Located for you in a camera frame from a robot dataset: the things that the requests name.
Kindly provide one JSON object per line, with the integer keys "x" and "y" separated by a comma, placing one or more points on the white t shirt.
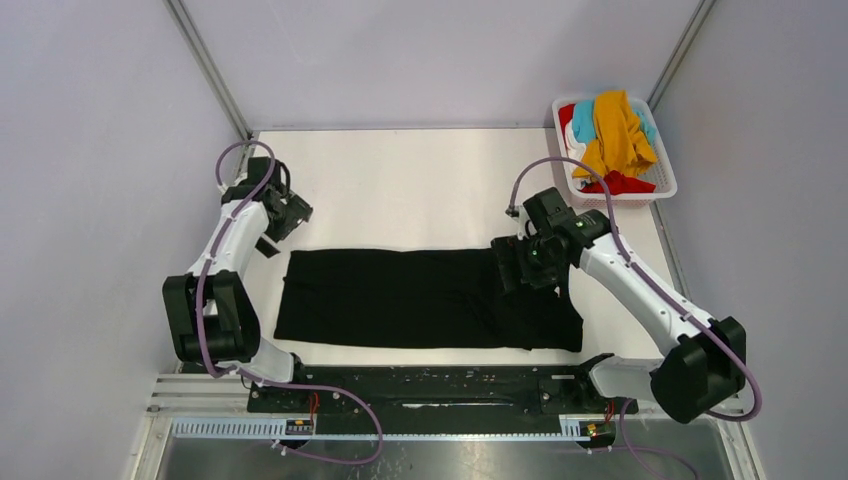
{"x": 575, "y": 150}

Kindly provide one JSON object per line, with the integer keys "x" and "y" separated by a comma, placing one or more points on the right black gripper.
{"x": 511, "y": 248}

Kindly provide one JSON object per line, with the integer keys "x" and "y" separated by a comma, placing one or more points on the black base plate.
{"x": 500, "y": 401}

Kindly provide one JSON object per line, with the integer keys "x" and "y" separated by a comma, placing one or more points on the black t shirt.
{"x": 426, "y": 299}

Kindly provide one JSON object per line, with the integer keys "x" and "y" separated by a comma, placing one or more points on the white plastic laundry basket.
{"x": 661, "y": 174}

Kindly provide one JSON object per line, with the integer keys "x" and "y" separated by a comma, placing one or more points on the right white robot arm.
{"x": 702, "y": 360}

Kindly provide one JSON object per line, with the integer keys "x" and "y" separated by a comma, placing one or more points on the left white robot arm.
{"x": 211, "y": 318}

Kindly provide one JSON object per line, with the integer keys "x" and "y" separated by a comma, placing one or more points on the aluminium frame rail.
{"x": 219, "y": 408}

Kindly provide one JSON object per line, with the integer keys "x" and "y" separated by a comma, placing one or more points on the red t shirt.
{"x": 617, "y": 182}

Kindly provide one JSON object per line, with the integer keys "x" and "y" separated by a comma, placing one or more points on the light blue t shirt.
{"x": 583, "y": 123}

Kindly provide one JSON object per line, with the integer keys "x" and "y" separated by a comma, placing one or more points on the yellow t shirt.
{"x": 619, "y": 144}

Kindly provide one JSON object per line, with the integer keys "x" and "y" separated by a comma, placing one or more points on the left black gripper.
{"x": 296, "y": 211}

